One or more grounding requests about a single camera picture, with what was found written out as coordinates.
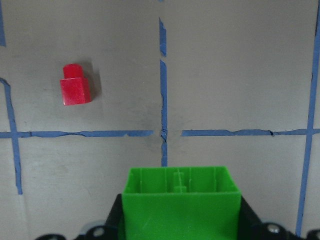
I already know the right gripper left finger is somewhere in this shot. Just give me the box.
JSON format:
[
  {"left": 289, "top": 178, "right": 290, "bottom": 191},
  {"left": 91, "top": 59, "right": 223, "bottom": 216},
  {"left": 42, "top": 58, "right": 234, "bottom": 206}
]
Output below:
[{"left": 105, "top": 193, "right": 123, "bottom": 229}]

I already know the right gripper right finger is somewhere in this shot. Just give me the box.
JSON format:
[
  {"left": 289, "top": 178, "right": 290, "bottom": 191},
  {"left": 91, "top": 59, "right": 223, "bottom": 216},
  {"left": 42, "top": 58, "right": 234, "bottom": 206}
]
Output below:
[{"left": 239, "top": 196, "right": 262, "bottom": 240}]

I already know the green toy block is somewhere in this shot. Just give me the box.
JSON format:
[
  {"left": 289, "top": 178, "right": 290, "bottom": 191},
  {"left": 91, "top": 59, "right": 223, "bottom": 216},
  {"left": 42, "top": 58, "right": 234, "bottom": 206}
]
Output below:
[{"left": 122, "top": 166, "right": 242, "bottom": 240}]

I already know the red toy block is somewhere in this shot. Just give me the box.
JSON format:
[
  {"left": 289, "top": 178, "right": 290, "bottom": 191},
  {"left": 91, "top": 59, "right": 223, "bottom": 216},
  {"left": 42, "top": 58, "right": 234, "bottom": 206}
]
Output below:
[{"left": 60, "top": 63, "right": 92, "bottom": 106}]

